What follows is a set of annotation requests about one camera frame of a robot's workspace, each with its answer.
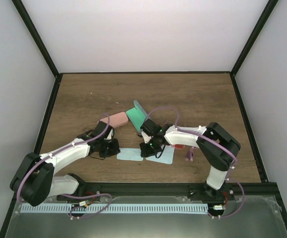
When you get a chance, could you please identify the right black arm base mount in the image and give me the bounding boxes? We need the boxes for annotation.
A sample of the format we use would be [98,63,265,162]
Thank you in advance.
[187,183,234,203]

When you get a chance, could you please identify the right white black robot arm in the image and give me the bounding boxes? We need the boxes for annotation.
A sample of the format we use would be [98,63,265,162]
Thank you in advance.
[140,119,241,200]

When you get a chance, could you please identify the green glasses case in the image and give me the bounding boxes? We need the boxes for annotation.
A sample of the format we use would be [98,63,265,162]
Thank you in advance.
[126,100,149,134]

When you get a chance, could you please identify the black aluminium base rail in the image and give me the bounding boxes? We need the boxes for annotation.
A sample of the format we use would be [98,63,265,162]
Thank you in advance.
[16,182,278,199]

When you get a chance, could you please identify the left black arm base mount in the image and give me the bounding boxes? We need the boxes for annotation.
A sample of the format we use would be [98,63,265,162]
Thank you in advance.
[56,182,101,202]

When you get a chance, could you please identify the purple frame sunglasses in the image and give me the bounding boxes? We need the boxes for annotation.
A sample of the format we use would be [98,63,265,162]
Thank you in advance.
[185,147,196,162]

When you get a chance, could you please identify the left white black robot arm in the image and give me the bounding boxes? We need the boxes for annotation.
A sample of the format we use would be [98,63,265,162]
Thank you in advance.
[10,121,120,206]

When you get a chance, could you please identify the red lens sunglasses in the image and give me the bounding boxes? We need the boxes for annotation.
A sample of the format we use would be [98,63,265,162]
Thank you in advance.
[171,144,185,150]

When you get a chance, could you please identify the light blue cleaning cloth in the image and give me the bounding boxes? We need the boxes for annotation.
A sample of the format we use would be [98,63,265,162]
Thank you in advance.
[145,146,174,165]
[116,148,143,162]

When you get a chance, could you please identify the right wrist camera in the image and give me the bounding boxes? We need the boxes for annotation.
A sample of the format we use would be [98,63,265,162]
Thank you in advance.
[140,119,162,137]

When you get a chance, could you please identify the light blue slotted cable duct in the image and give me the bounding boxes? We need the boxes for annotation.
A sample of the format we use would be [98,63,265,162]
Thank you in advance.
[20,203,208,215]

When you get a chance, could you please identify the clear acrylic front panel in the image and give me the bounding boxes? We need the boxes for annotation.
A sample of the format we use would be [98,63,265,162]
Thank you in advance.
[6,196,287,238]

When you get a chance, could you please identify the pink glasses case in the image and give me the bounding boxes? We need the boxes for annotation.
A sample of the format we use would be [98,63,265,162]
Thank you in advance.
[100,112,128,128]

